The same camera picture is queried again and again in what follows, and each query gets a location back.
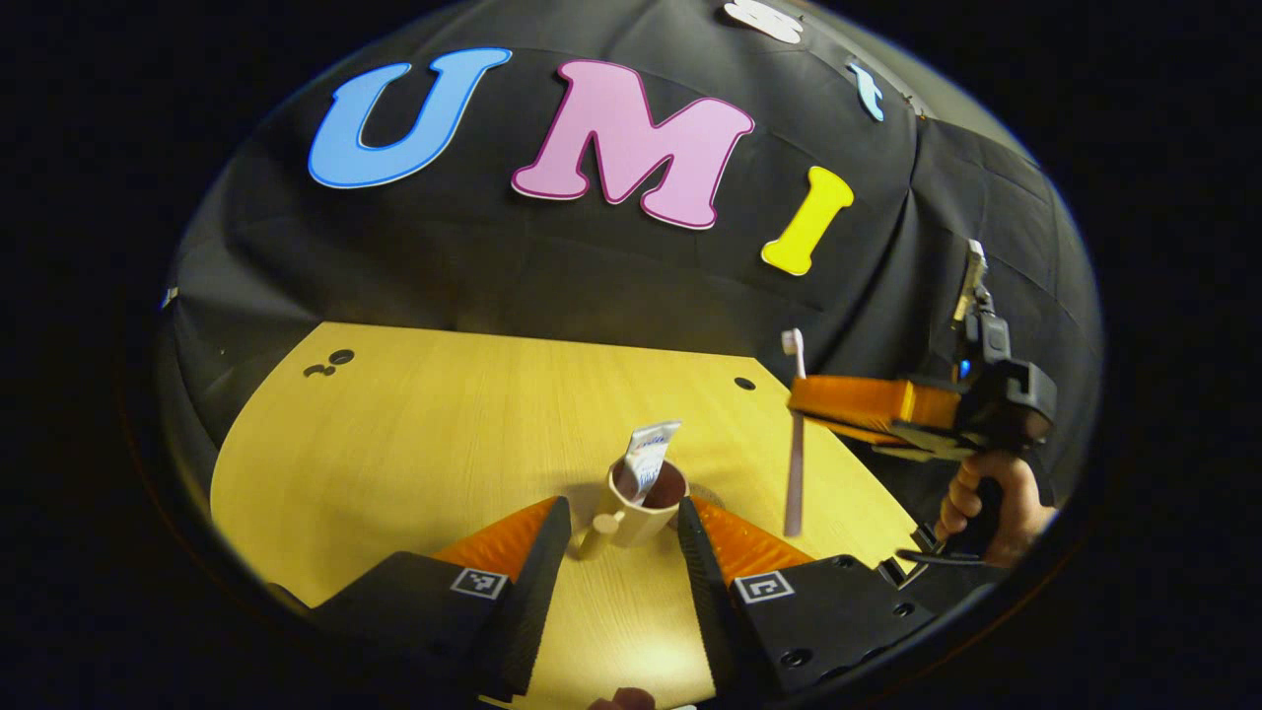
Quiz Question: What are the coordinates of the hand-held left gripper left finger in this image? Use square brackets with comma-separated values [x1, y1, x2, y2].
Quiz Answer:
[266, 496, 573, 703]

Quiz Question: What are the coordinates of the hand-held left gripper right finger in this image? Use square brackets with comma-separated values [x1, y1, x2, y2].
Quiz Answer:
[676, 496, 938, 701]

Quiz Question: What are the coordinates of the beige cup with wooden handle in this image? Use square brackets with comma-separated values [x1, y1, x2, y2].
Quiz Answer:
[574, 456, 689, 558]

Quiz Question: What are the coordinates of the white toothpaste tube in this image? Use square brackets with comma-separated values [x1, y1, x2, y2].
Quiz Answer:
[623, 420, 683, 506]

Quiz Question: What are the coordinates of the wooden desktop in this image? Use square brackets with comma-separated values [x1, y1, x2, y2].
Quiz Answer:
[210, 321, 923, 710]

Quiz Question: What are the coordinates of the black backdrop cloth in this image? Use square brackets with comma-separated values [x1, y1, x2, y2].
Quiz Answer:
[158, 0, 1103, 514]

